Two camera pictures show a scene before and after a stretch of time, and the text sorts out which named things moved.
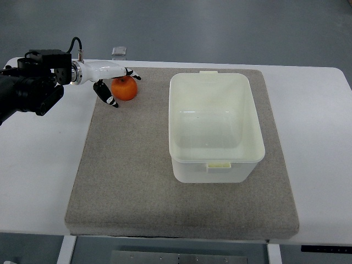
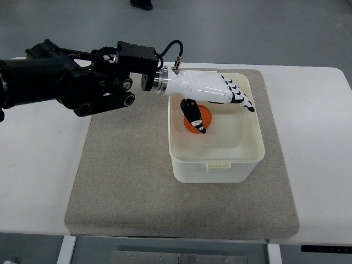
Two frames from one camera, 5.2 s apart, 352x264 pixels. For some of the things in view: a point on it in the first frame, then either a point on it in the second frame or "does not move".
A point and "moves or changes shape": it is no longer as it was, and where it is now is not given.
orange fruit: [124, 88] moves or changes shape
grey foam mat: [123, 184] does not move
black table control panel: [326, 248] does not move
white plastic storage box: [214, 132] does not move
